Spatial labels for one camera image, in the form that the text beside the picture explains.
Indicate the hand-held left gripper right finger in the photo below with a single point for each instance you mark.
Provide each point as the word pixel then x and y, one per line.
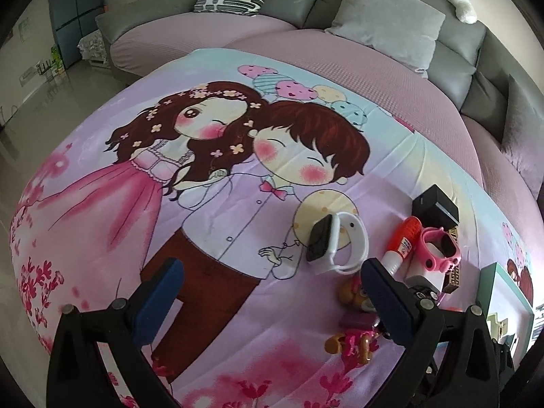
pixel 386 297

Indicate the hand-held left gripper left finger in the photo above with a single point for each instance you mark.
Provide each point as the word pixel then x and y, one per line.
pixel 157 297

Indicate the bear doll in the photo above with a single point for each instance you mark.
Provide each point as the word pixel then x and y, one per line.
pixel 357 340

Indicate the red white toy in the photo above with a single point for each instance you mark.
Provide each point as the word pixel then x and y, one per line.
pixel 406 238

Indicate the teal rimmed white tray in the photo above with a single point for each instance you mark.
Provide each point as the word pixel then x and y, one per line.
pixel 486 301

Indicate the black box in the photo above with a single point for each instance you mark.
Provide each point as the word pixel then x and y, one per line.
pixel 435 206

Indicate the small white box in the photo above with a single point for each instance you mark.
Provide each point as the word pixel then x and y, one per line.
pixel 420 278

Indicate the white smartwatch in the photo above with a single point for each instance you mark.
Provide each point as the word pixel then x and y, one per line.
pixel 318 238

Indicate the printed cartoon blanket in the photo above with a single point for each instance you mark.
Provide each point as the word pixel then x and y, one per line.
pixel 212 221

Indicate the purple grey cushion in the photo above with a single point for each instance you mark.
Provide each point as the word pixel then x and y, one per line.
pixel 525 136

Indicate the light grey cushion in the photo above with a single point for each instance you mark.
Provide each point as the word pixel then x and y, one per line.
pixel 386 21

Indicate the blue cabinet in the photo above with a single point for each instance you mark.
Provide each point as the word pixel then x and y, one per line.
pixel 72 12

